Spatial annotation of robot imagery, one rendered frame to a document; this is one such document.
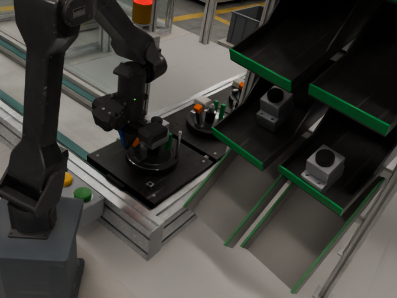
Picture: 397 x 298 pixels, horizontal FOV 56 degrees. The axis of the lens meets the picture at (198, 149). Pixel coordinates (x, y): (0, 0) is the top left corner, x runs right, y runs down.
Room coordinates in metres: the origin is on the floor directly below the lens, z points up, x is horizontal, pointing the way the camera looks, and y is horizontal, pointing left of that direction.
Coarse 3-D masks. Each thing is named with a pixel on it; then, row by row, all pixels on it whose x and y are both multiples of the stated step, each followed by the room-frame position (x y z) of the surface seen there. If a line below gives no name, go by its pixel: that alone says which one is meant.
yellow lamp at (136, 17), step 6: (138, 6) 0.96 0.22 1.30; (144, 6) 0.96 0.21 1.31; (150, 6) 0.97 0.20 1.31; (132, 12) 0.97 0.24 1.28; (138, 12) 0.96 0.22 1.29; (144, 12) 0.96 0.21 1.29; (150, 12) 0.97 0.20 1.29; (132, 18) 0.97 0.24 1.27; (138, 18) 0.96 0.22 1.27; (144, 18) 0.96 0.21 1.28; (150, 18) 0.98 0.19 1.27
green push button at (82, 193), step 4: (80, 188) 0.62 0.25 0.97; (84, 188) 0.62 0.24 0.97; (88, 188) 0.63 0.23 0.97; (76, 192) 0.60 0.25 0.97; (80, 192) 0.61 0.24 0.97; (84, 192) 0.61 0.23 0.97; (88, 192) 0.61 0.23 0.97; (76, 196) 0.59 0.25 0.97; (80, 196) 0.59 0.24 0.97; (84, 196) 0.60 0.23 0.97; (88, 196) 0.60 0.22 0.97; (84, 200) 0.59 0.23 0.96
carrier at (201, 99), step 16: (176, 112) 1.04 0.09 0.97; (192, 112) 1.01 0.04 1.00; (208, 112) 0.99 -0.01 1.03; (224, 112) 1.11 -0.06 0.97; (176, 128) 0.95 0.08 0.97; (192, 128) 0.95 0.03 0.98; (208, 128) 0.96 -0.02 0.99; (192, 144) 0.89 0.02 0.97; (208, 144) 0.90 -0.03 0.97; (224, 144) 0.92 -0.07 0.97
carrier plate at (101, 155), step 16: (112, 144) 0.81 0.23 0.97; (176, 144) 0.87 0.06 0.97; (96, 160) 0.73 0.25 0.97; (112, 160) 0.74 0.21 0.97; (192, 160) 0.81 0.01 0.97; (208, 160) 0.83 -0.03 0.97; (112, 176) 0.69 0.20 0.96; (128, 176) 0.69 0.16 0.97; (144, 176) 0.71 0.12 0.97; (160, 176) 0.72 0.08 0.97; (176, 176) 0.73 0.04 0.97; (192, 176) 0.75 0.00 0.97; (144, 192) 0.65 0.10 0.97; (160, 192) 0.66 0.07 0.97
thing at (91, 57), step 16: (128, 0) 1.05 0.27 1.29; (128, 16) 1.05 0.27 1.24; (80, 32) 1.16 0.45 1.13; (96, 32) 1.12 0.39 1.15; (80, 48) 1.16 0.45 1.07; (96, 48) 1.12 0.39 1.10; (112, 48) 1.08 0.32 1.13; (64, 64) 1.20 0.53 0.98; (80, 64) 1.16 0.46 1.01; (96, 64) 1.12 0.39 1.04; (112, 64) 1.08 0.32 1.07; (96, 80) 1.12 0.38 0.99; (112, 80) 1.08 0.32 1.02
